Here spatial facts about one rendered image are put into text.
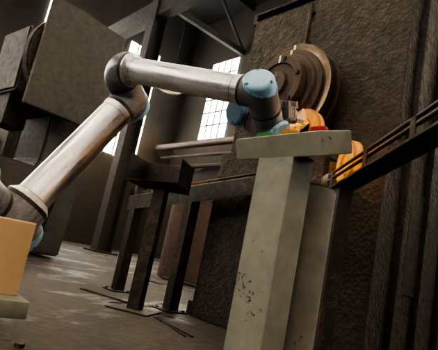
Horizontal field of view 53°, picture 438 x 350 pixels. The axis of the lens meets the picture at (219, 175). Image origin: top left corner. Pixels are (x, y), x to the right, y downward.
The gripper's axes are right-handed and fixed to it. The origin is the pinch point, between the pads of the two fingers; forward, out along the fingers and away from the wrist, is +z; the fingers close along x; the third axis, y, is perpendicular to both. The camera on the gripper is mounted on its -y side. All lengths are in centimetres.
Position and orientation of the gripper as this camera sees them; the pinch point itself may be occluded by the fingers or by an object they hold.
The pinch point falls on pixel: (305, 124)
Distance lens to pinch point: 165.6
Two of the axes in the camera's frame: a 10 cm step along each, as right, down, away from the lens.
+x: -6.6, -0.1, 7.5
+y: -0.1, -10.0, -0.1
